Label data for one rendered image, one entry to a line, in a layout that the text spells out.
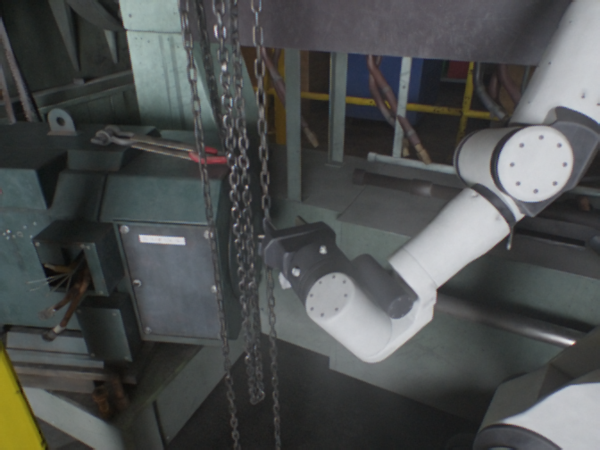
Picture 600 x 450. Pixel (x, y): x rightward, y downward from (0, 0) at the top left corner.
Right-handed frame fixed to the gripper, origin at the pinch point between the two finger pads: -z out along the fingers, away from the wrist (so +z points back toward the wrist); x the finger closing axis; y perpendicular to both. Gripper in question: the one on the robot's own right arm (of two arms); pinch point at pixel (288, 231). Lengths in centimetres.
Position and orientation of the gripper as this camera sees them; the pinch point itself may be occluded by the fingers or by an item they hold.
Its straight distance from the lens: 74.0
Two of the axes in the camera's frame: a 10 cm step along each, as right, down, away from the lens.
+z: 3.7, 4.6, -8.1
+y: -0.1, -8.7, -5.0
